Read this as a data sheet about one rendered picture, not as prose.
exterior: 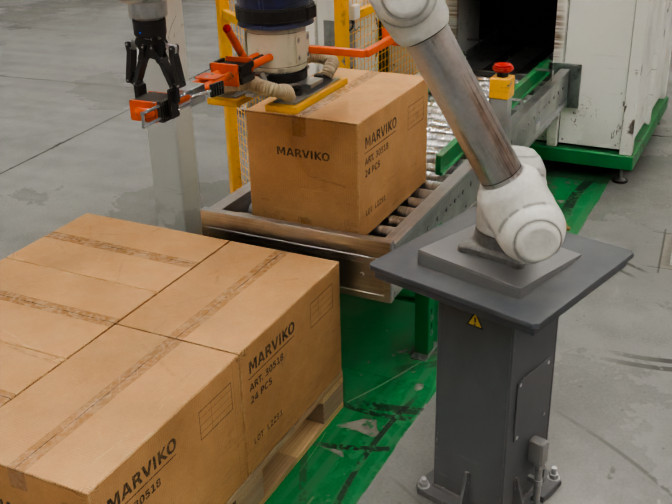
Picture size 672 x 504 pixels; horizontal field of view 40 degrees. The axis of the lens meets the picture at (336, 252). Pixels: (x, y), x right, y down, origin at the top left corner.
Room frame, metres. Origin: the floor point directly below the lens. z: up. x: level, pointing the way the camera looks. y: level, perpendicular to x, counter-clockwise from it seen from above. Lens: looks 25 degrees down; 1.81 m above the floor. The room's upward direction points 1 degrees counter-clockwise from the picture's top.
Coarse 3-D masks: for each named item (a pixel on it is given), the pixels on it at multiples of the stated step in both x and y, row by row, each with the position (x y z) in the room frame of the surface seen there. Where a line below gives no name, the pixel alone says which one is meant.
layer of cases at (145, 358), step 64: (64, 256) 2.68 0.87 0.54; (128, 256) 2.66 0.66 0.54; (192, 256) 2.65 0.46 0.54; (256, 256) 2.64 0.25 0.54; (0, 320) 2.27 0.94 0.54; (64, 320) 2.26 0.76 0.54; (128, 320) 2.25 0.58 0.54; (192, 320) 2.24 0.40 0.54; (256, 320) 2.23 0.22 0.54; (320, 320) 2.46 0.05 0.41; (0, 384) 1.94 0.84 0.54; (64, 384) 1.93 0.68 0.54; (128, 384) 1.93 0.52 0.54; (192, 384) 1.92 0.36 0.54; (256, 384) 2.12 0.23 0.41; (320, 384) 2.45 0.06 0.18; (0, 448) 1.68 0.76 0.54; (64, 448) 1.68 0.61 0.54; (128, 448) 1.67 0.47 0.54; (192, 448) 1.85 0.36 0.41; (256, 448) 2.10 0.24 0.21
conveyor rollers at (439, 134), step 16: (480, 80) 4.65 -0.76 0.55; (432, 96) 4.38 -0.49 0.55; (528, 96) 4.35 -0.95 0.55; (432, 112) 4.17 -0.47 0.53; (512, 112) 4.10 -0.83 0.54; (432, 128) 3.89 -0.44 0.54; (448, 128) 3.87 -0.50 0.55; (432, 144) 3.70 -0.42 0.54; (432, 160) 3.50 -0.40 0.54; (464, 160) 3.46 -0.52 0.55; (432, 176) 3.32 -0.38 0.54; (448, 176) 3.29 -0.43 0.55; (416, 192) 3.15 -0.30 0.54; (400, 208) 2.99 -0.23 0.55; (384, 224) 2.91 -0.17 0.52
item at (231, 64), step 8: (232, 56) 2.48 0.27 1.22; (216, 64) 2.42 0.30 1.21; (224, 64) 2.40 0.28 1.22; (232, 64) 2.40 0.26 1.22; (240, 64) 2.44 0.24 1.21; (248, 64) 2.43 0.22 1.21; (224, 72) 2.41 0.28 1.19; (232, 72) 2.39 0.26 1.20; (240, 72) 2.39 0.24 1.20; (248, 72) 2.44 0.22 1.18; (232, 80) 2.40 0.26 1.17; (240, 80) 2.39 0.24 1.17; (248, 80) 2.42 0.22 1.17
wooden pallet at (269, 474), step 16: (336, 384) 2.55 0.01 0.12; (320, 400) 2.44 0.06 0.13; (336, 400) 2.54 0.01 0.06; (304, 416) 2.35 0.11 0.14; (320, 416) 2.47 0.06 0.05; (288, 432) 2.26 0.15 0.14; (304, 432) 2.42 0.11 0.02; (320, 432) 2.44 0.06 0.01; (288, 448) 2.34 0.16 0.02; (304, 448) 2.34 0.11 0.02; (272, 464) 2.26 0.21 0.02; (288, 464) 2.26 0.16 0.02; (256, 480) 2.09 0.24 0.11; (272, 480) 2.19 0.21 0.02; (240, 496) 2.01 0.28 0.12; (256, 496) 2.08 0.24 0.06
